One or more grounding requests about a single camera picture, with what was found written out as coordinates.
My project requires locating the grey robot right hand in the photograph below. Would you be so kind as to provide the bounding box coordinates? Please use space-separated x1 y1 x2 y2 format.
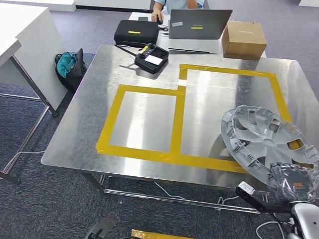
270 162 319 204

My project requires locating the grey plastic wheel hubcap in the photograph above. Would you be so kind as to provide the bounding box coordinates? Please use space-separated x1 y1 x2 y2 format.
221 105 319 199

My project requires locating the stainless steel workbench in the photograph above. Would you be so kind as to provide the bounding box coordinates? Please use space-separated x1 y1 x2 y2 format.
41 44 319 215

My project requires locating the large yellow tape rectangle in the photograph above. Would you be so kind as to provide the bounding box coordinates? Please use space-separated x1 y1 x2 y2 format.
170 63 293 174

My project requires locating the brown cardboard box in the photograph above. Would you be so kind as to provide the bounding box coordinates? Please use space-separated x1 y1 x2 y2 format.
221 20 267 61

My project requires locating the yellow tape square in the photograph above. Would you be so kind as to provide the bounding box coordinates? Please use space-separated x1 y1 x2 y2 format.
131 229 195 239

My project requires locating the grey laptop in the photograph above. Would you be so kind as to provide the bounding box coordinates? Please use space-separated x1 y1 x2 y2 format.
168 8 233 54

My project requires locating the black remote controller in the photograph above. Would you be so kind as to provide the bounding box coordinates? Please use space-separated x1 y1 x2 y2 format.
114 43 169 75

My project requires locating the white desk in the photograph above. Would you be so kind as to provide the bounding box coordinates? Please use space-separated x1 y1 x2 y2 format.
129 11 267 59

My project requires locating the person at laptop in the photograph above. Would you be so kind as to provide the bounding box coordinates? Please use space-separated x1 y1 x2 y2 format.
151 0 206 23

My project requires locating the small yellow tape rectangle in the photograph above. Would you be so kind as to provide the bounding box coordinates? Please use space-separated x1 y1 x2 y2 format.
95 85 186 163

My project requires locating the black zip case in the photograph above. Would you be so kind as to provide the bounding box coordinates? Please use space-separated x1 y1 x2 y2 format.
113 19 160 47

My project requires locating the white low cabinet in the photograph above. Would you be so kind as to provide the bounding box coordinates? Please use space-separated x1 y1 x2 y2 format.
73 0 153 10

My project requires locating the black bag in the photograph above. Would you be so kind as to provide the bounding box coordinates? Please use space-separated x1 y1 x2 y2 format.
54 48 86 93

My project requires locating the white board panel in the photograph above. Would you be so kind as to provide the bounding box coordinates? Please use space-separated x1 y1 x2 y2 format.
14 7 68 111

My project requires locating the white low platform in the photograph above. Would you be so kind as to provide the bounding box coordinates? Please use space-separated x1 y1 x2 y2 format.
0 0 76 12

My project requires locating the steel leg table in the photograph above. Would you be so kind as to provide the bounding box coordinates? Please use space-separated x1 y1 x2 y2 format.
0 2 58 185

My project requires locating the white cable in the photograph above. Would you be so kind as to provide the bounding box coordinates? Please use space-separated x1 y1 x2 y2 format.
154 181 186 200
3 150 46 174

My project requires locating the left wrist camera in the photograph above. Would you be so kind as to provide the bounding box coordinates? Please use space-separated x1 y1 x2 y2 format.
85 212 121 239

